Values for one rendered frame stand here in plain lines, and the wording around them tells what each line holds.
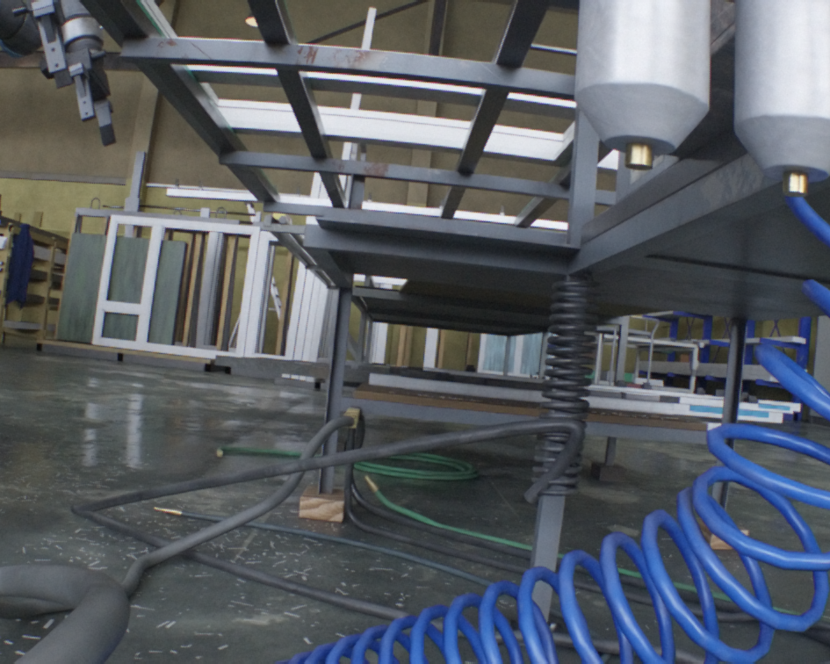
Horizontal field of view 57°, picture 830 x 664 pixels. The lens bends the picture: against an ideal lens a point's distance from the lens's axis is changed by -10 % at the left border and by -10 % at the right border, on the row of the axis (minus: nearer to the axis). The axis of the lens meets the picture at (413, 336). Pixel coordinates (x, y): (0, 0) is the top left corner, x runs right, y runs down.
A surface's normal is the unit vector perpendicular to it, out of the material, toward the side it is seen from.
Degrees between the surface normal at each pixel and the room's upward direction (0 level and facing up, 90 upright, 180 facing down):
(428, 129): 90
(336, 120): 90
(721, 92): 180
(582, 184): 90
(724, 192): 90
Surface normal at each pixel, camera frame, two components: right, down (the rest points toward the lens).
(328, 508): 0.03, -0.02
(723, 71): -0.11, 0.99
